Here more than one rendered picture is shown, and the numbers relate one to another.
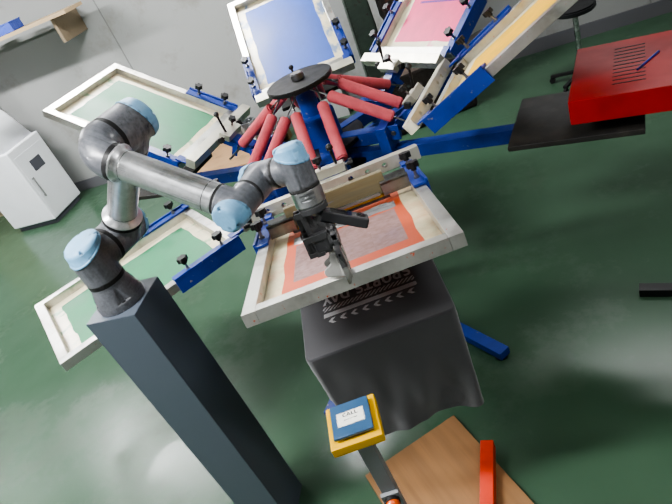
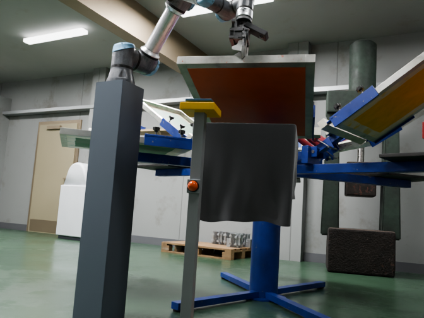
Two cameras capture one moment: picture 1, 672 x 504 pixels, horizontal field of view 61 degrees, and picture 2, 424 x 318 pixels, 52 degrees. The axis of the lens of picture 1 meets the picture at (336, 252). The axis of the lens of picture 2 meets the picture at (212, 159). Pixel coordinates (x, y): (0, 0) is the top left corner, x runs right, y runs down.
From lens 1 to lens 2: 159 cm
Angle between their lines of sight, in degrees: 40
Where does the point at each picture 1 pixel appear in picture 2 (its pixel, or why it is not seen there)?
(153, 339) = (121, 100)
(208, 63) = not seen: hidden behind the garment
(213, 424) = (111, 182)
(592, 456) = not seen: outside the picture
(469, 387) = (283, 202)
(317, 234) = (238, 27)
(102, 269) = (125, 56)
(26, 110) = not seen: hidden behind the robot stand
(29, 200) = (77, 219)
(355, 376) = (214, 149)
